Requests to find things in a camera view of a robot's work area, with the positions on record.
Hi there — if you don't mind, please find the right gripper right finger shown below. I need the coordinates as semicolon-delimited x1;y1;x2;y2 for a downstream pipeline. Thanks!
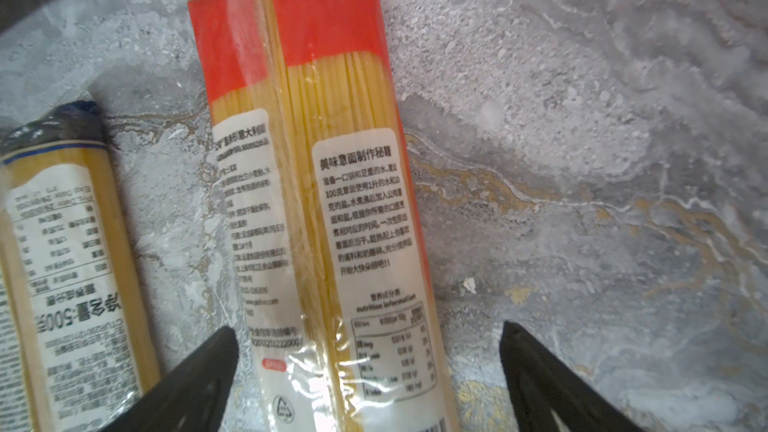
499;321;640;431

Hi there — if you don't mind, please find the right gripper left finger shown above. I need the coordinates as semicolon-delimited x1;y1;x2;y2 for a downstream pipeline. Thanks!
103;326;239;432

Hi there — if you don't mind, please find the red spaghetti bag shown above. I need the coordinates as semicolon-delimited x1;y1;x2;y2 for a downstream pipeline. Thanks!
188;0;460;431

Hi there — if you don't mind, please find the dark blue clear spaghetti bag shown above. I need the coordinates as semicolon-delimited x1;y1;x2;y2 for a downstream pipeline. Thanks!
1;100;160;431

